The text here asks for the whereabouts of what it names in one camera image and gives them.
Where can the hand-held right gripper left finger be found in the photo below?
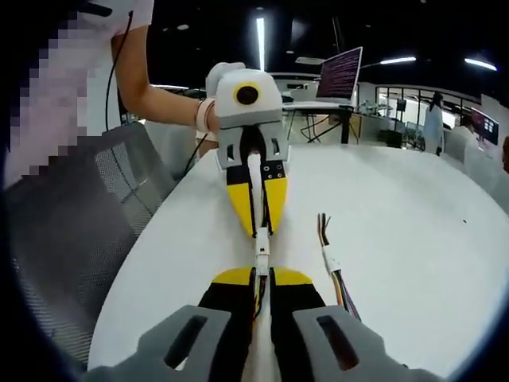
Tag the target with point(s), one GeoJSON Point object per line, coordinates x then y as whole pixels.
{"type": "Point", "coordinates": [191, 334]}

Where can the person's white shirt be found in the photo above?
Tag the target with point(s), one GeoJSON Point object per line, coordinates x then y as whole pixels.
{"type": "Point", "coordinates": [131, 16]}

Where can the dark monitor with red screen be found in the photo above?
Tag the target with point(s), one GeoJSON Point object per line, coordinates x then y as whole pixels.
{"type": "Point", "coordinates": [486, 126]}

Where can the white ceiling light strip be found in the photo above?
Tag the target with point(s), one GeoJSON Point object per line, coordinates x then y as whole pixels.
{"type": "Point", "coordinates": [481, 64]}
{"type": "Point", "coordinates": [261, 44]}
{"type": "Point", "coordinates": [397, 60]}

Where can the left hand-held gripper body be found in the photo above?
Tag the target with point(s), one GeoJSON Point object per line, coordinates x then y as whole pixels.
{"type": "Point", "coordinates": [258, 111]}

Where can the pink wristband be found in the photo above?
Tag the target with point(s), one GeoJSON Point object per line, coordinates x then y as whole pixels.
{"type": "Point", "coordinates": [204, 115]}

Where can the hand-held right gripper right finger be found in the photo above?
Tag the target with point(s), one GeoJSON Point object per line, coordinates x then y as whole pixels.
{"type": "Point", "coordinates": [318, 338]}

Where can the grey mesh chair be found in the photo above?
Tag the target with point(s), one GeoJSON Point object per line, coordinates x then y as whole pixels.
{"type": "Point", "coordinates": [79, 223]}

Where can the large monitor with text screen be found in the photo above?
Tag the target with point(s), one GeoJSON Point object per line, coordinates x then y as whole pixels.
{"type": "Point", "coordinates": [340, 73]}

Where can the desk with black legs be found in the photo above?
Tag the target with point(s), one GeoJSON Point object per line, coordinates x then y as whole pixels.
{"type": "Point", "coordinates": [318, 106]}

